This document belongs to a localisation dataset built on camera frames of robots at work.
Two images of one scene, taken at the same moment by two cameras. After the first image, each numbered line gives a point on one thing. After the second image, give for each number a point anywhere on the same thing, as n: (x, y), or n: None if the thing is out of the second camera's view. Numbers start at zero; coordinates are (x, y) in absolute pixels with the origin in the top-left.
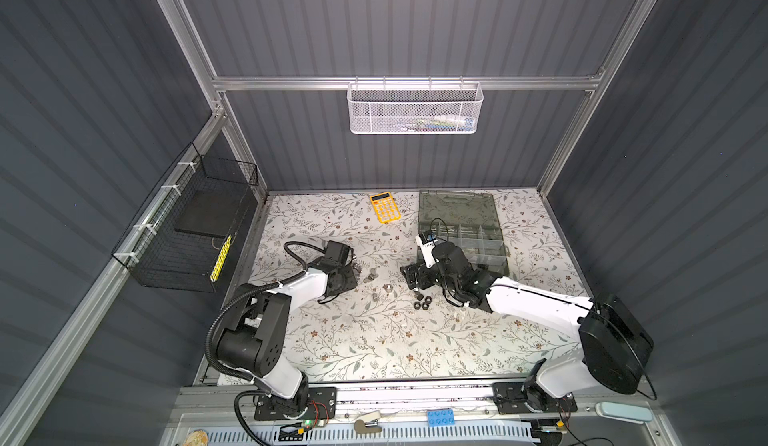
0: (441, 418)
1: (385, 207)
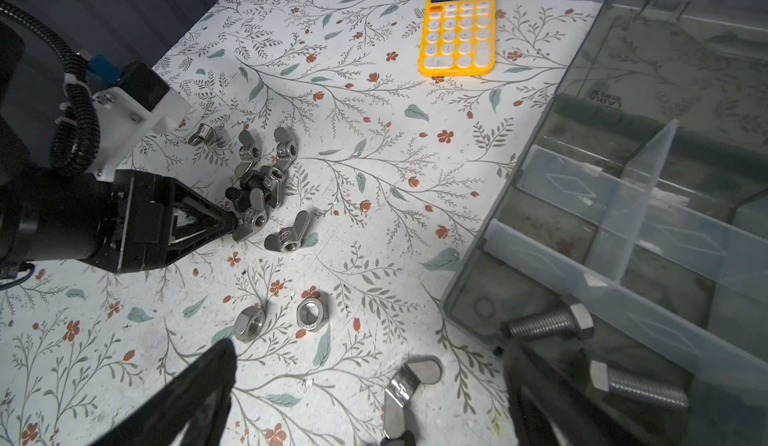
0: None
1: (458, 31)
